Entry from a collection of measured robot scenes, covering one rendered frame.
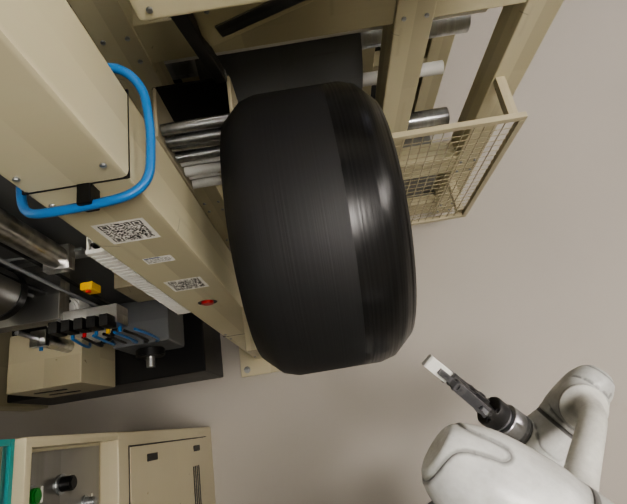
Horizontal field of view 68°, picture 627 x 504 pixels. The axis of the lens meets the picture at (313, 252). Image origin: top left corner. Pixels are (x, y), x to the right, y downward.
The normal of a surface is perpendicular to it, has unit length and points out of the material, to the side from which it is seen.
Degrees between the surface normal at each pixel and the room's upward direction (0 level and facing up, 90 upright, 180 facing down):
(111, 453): 0
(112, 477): 0
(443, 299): 0
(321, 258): 30
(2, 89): 90
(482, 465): 19
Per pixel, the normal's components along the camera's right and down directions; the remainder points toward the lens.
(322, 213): 0.00, -0.05
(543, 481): 0.16, -0.74
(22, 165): 0.15, 0.93
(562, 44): -0.05, -0.34
